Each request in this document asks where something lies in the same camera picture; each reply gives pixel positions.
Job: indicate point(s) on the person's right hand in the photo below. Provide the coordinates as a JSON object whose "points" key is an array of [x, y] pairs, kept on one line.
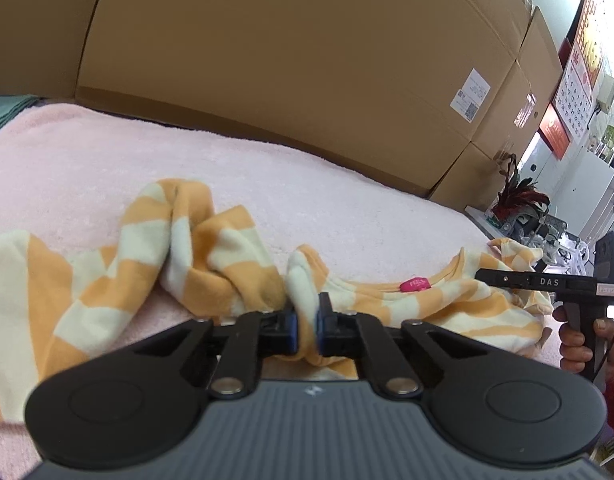
{"points": [[569, 342]]}

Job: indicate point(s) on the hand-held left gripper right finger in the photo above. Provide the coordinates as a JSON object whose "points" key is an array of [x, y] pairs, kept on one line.
{"points": [[323, 332]]}

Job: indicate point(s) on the pink fleece blanket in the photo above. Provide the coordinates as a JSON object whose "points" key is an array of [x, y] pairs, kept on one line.
{"points": [[312, 185]]}

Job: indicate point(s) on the small cardboard box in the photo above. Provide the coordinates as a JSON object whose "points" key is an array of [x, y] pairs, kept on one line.
{"points": [[477, 180]]}

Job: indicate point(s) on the white cabinet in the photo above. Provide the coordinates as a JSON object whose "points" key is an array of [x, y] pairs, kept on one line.
{"points": [[592, 195]]}

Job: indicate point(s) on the beige wall box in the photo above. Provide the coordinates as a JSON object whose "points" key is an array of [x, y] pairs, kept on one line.
{"points": [[607, 92]]}

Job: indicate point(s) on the white side table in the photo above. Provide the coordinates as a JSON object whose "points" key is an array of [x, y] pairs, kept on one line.
{"points": [[482, 217]]}

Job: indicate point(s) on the cardboard box with tape marks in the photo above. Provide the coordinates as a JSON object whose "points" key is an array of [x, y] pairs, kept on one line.
{"points": [[37, 25]]}

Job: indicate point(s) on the metal machine parts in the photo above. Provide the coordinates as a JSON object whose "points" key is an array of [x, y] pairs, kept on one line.
{"points": [[552, 235]]}

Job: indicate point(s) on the red-leaf potted plant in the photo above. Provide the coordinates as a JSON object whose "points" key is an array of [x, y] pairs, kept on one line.
{"points": [[517, 195]]}

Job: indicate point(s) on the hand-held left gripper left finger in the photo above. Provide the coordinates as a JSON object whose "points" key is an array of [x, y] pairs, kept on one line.
{"points": [[289, 327]]}

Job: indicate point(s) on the teal mat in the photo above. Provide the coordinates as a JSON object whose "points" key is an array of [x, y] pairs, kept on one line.
{"points": [[7, 110]]}

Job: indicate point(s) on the orange white striped shirt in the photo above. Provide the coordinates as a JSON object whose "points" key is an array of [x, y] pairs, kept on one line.
{"points": [[222, 260]]}

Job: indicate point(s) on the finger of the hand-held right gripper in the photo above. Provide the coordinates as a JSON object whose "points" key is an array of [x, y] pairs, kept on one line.
{"points": [[502, 279]]}

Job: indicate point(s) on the cardboard box with taped seam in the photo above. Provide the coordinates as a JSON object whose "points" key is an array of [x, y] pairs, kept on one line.
{"points": [[532, 90]]}

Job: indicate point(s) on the large cardboard box white label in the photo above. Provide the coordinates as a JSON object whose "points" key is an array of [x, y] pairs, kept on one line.
{"points": [[287, 60]]}

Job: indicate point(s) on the red wall calendar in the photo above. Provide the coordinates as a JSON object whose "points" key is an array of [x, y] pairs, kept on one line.
{"points": [[582, 85]]}

